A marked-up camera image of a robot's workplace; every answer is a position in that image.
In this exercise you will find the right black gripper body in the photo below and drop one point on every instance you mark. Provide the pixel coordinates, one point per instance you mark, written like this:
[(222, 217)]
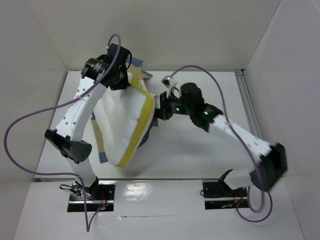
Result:
[(162, 108)]

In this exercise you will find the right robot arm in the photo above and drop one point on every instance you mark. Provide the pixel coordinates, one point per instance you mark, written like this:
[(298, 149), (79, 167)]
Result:
[(269, 160)]

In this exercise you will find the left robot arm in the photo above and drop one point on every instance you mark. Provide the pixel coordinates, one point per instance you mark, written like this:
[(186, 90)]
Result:
[(108, 71)]

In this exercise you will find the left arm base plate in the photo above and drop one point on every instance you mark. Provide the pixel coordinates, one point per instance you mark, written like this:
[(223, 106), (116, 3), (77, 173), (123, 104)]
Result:
[(102, 198)]

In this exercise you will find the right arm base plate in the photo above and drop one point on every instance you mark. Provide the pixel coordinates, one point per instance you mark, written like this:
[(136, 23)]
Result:
[(218, 196)]

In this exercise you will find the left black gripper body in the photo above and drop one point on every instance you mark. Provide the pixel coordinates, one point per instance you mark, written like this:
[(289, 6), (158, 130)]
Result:
[(122, 81)]

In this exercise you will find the blue beige checked pillowcase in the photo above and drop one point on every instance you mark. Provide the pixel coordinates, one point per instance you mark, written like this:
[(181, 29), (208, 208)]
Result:
[(140, 75)]

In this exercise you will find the aluminium rail front edge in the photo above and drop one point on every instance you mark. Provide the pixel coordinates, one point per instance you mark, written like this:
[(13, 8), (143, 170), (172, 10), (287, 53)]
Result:
[(65, 179)]

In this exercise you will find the white pillow yellow edge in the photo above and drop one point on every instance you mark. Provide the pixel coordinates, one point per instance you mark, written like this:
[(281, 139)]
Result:
[(125, 125)]

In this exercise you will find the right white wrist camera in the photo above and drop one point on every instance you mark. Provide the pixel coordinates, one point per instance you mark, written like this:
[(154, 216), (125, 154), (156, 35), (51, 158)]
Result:
[(171, 85)]

